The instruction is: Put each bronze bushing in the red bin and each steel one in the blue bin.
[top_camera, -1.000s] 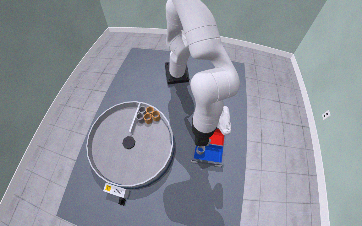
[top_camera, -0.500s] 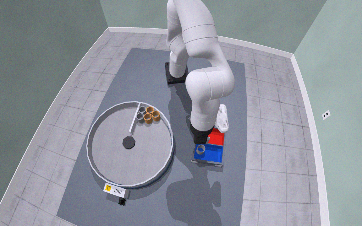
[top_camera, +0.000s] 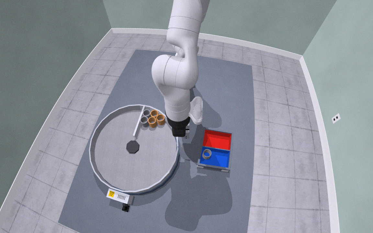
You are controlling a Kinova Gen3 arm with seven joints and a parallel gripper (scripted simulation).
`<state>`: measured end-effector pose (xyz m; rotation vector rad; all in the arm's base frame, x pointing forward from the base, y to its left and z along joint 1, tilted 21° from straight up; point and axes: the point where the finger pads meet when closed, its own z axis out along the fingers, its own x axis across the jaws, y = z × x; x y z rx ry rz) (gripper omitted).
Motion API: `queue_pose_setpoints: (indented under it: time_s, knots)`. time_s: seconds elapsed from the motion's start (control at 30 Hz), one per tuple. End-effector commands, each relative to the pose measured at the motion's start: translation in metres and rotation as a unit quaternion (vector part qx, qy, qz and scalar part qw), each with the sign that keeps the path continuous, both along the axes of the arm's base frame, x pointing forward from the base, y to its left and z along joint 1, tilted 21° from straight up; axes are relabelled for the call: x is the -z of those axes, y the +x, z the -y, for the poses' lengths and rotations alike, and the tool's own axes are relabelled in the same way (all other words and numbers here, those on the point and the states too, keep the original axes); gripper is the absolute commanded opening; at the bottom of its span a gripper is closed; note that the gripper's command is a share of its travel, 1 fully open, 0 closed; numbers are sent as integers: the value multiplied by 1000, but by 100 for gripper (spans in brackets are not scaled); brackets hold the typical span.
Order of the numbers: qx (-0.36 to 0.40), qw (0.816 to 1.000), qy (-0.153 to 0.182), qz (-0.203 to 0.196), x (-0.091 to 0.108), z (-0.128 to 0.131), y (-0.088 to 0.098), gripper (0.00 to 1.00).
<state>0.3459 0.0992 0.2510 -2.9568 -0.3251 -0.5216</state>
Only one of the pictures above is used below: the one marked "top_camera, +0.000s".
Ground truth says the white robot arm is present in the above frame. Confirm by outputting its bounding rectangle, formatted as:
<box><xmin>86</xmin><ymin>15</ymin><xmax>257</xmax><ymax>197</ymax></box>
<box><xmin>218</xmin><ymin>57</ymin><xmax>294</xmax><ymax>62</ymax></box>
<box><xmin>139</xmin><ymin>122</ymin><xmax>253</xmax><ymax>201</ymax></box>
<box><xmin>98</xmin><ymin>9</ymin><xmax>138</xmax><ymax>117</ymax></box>
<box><xmin>152</xmin><ymin>0</ymin><xmax>210</xmax><ymax>112</ymax></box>

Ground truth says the bronze bushing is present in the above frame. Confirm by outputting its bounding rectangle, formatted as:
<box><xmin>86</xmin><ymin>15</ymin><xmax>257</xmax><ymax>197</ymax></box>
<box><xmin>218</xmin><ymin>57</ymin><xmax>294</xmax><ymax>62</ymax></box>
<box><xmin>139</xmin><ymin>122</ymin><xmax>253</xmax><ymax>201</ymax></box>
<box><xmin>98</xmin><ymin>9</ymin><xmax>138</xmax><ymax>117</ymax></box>
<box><xmin>148</xmin><ymin>117</ymin><xmax>157</xmax><ymax>128</ymax></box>
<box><xmin>156</xmin><ymin>114</ymin><xmax>165</xmax><ymax>125</ymax></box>
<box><xmin>151</xmin><ymin>110</ymin><xmax>159</xmax><ymax>118</ymax></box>

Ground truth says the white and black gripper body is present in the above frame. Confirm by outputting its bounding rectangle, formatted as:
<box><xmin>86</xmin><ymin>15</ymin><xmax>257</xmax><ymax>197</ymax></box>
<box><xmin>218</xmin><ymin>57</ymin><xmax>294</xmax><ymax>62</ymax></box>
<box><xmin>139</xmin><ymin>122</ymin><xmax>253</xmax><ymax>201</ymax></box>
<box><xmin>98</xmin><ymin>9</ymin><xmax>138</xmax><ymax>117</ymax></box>
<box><xmin>165</xmin><ymin>96</ymin><xmax>203</xmax><ymax>137</ymax></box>

